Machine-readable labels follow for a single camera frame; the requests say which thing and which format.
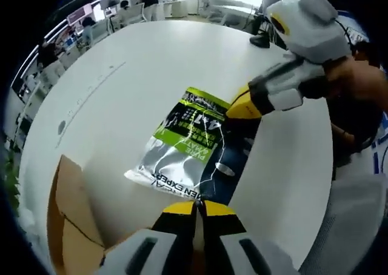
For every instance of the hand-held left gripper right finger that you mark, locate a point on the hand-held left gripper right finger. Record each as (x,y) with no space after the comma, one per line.
(230,250)

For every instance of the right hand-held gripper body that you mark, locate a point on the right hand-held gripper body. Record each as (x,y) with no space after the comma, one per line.
(315,29)

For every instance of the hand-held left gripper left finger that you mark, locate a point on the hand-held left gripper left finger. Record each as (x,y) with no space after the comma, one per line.
(142,253)

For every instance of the brown cardboard shoe box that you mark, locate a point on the brown cardboard shoe box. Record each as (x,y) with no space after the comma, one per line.
(72,196)

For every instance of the green silver soft pouch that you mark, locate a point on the green silver soft pouch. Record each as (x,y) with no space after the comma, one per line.
(182,141)

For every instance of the person's right hand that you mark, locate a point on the person's right hand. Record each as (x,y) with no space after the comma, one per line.
(354,81)

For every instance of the black computer mouse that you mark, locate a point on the black computer mouse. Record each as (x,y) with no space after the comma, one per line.
(260,41)

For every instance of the potted green plant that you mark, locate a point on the potted green plant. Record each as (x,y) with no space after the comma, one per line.
(12,178)

